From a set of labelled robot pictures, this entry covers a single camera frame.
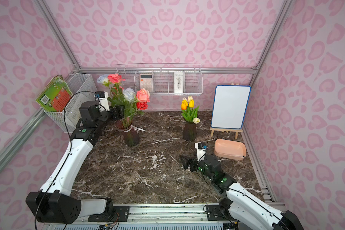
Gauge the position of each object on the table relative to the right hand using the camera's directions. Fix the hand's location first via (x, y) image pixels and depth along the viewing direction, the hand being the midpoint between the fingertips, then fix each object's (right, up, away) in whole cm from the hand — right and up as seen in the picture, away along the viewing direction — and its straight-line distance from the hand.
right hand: (186, 154), depth 78 cm
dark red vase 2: (+3, +12, +19) cm, 22 cm away
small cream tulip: (+5, +19, -2) cm, 19 cm away
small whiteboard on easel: (+28, +27, +12) cm, 41 cm away
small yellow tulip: (-1, +30, +5) cm, 30 cm away
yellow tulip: (+3, +28, +4) cm, 29 cm away
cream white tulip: (+3, +31, +8) cm, 32 cm away
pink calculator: (-25, +44, +15) cm, 53 cm away
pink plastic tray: (+30, 0, +18) cm, 35 cm away
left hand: (-36, +28, -4) cm, 46 cm away
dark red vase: (-35, +8, +15) cm, 39 cm away
